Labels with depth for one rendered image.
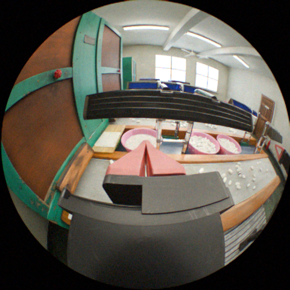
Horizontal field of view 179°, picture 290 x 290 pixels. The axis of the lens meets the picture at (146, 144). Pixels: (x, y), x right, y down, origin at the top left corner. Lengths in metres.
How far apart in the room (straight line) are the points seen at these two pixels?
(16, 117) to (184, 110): 0.50
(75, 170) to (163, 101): 0.43
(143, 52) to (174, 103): 5.19
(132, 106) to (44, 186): 0.43
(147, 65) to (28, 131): 5.17
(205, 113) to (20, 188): 0.59
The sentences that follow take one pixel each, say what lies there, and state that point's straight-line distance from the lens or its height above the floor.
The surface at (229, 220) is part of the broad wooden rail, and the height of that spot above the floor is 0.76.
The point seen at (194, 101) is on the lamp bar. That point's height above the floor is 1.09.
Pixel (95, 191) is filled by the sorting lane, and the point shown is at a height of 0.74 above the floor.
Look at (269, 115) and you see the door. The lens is 5.13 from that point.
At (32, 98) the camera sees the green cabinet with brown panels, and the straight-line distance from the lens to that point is 0.41.
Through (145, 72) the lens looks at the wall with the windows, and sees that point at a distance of 5.24.
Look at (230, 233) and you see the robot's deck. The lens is 0.65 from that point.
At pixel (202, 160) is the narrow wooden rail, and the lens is 0.61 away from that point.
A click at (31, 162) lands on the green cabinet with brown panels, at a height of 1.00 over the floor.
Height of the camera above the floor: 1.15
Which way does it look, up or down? 37 degrees down
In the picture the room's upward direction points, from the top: straight up
